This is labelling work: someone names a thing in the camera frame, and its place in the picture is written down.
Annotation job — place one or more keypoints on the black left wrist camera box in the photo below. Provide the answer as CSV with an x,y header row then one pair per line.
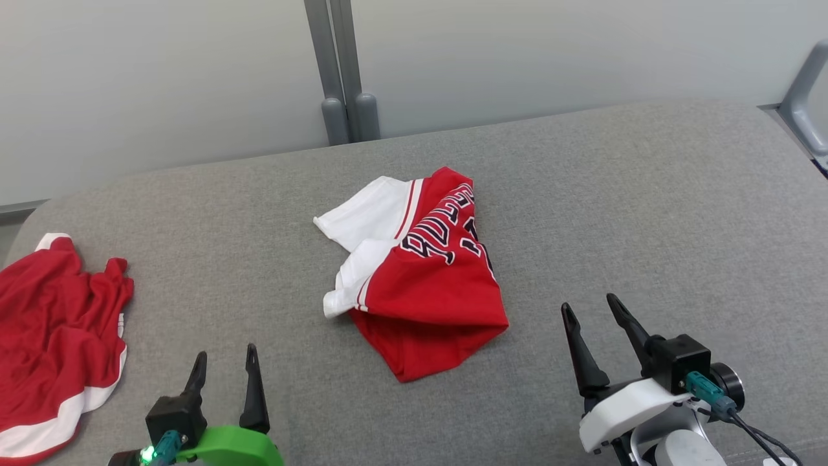
x,y
176,417

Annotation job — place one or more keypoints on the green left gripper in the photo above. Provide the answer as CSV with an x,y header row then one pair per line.
x,y
239,446

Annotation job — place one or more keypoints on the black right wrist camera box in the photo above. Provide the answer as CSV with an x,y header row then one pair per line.
x,y
679,359

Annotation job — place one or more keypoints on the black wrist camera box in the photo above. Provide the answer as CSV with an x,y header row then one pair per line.
x,y
176,417
679,359

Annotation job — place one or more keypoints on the grey metal post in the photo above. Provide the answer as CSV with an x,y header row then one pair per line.
x,y
335,123
367,116

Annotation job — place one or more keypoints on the red white basketball jersey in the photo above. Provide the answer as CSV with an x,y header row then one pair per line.
x,y
430,298

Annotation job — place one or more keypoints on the red shorts with white band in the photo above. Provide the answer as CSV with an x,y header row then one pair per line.
x,y
52,323

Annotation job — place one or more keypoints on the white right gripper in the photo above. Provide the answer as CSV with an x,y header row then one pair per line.
x,y
624,408

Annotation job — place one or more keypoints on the grey angled metal frame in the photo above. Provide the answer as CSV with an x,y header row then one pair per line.
x,y
801,90

